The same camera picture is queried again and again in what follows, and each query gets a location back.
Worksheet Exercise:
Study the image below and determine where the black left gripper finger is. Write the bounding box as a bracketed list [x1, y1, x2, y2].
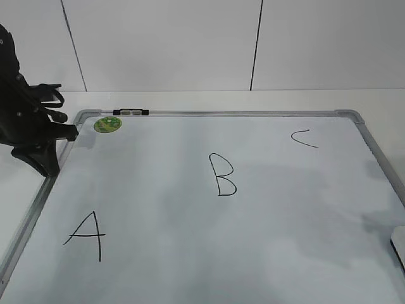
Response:
[11, 140, 59, 177]

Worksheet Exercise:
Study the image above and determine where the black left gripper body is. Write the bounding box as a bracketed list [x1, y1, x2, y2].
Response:
[0, 24, 78, 156]

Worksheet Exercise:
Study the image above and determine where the white board eraser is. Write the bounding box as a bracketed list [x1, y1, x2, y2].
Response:
[390, 226, 405, 269]

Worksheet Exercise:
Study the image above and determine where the round green magnet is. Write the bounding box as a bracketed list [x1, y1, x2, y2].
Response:
[94, 117, 122, 134]

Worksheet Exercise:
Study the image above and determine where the black board hanging clip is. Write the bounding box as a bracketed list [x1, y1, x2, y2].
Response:
[113, 108, 149, 116]

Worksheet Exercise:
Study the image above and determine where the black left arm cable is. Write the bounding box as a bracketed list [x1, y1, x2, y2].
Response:
[27, 83, 68, 123]

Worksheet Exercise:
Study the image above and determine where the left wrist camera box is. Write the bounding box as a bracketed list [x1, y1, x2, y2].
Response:
[30, 84, 65, 108]

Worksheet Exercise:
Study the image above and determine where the white board with metal frame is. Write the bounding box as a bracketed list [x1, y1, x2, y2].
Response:
[1, 110, 404, 303]

